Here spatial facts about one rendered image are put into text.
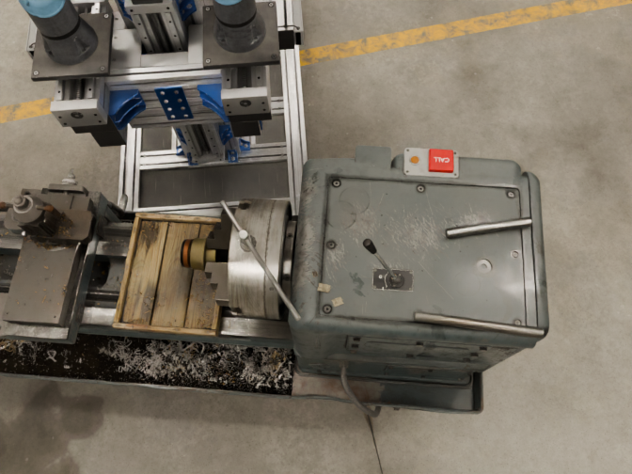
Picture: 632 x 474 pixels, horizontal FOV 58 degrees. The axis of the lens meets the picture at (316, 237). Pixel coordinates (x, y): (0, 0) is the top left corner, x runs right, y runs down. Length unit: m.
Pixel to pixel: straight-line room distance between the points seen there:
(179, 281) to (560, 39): 2.52
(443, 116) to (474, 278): 1.79
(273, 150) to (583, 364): 1.65
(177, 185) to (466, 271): 1.62
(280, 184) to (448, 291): 1.39
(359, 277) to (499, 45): 2.27
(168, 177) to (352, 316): 1.57
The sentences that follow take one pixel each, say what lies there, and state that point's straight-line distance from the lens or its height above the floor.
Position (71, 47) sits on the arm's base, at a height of 1.22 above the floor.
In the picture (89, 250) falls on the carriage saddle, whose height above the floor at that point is 0.91.
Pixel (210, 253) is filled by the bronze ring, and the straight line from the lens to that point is 1.53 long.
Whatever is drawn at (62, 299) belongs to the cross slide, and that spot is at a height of 0.97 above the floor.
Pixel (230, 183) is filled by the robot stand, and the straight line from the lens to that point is 2.62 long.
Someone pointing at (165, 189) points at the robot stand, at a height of 0.21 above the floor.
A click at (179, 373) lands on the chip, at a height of 0.58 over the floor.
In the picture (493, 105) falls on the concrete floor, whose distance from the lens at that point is 3.16.
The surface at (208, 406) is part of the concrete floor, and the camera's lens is 2.58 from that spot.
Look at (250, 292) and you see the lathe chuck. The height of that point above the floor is 1.18.
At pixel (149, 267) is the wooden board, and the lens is 1.80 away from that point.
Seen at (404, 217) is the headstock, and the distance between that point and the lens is 1.39.
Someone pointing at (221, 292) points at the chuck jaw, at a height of 1.12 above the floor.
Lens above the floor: 2.52
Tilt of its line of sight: 69 degrees down
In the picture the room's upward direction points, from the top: 2 degrees counter-clockwise
